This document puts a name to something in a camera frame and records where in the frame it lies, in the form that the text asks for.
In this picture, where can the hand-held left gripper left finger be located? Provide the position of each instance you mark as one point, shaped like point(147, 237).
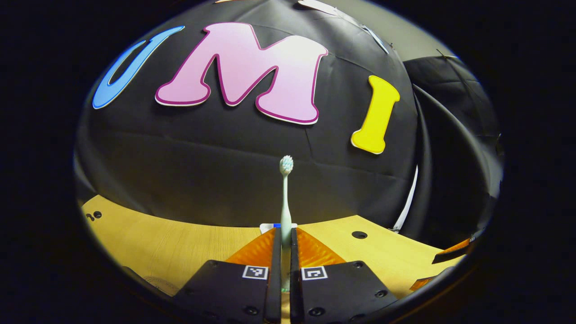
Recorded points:
point(273, 288)

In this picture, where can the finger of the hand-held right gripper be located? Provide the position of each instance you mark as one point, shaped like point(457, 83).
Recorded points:
point(454, 253)
point(423, 284)

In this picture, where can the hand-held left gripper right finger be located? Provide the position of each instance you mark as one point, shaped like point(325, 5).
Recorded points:
point(294, 288)

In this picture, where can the white toothpaste tube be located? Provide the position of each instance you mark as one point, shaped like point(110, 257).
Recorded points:
point(267, 228)

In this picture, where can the light blue toothbrush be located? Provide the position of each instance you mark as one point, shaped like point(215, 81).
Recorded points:
point(285, 202)

